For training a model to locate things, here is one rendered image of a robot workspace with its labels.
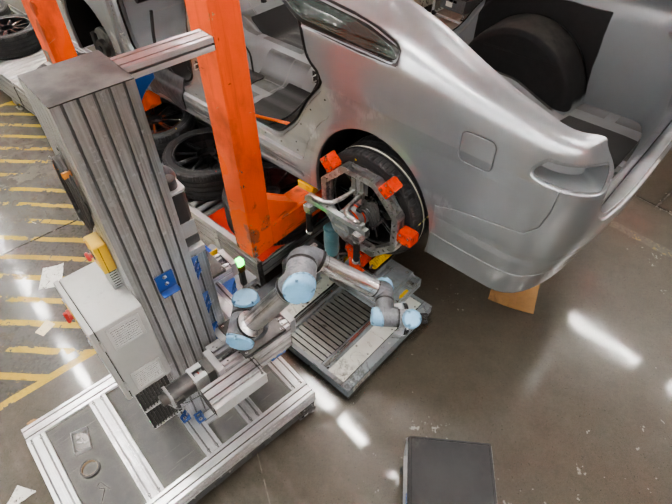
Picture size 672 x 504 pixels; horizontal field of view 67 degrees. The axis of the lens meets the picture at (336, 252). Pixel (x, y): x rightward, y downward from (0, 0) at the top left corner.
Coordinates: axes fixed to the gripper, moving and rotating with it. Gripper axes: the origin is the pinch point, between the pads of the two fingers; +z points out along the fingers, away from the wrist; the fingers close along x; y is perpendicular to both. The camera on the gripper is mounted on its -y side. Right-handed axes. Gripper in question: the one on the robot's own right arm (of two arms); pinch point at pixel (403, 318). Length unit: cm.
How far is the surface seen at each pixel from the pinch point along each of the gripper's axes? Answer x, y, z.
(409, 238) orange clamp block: -40.8, -8.0, 25.1
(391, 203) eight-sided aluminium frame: -59, 1, 24
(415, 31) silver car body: -121, -2, -30
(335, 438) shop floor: 65, 29, 58
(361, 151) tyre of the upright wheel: -86, 16, 24
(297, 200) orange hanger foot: -72, 52, 77
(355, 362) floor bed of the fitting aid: 26, 16, 77
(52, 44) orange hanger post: -183, 218, 97
